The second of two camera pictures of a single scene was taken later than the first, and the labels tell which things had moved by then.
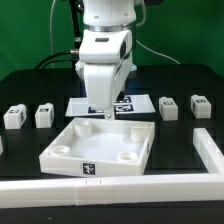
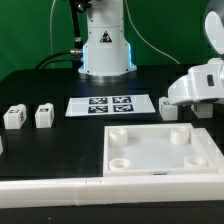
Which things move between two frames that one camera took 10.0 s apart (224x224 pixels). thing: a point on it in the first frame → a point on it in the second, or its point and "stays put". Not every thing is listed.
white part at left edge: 1,146 stays put
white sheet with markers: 128,104 stays put
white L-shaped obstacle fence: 124,189 stays put
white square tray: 102,147 → 154,149
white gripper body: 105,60 → 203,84
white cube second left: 44,116 stays put
